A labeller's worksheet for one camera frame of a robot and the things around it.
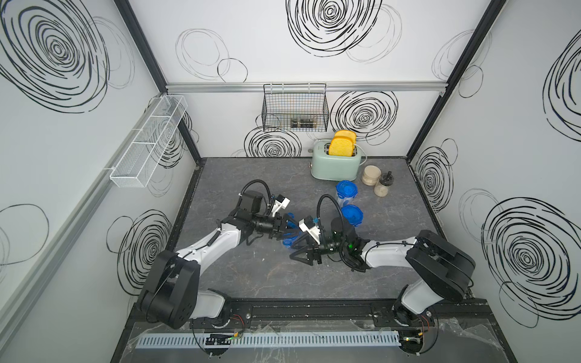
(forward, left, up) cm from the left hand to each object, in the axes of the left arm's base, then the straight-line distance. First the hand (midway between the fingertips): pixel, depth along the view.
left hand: (298, 232), depth 75 cm
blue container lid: (0, +3, +5) cm, 5 cm away
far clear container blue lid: (+20, -19, -2) cm, 28 cm away
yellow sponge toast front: (+40, -18, +3) cm, 44 cm away
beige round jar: (+36, -35, -11) cm, 52 cm away
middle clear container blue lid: (+9, -21, -2) cm, 23 cm away
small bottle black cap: (+29, -39, -6) cm, 49 cm away
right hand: (-6, +2, -4) cm, 8 cm away
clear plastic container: (-2, +3, -4) cm, 6 cm away
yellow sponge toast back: (+47, -21, +6) cm, 52 cm away
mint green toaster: (+37, -17, -7) cm, 41 cm away
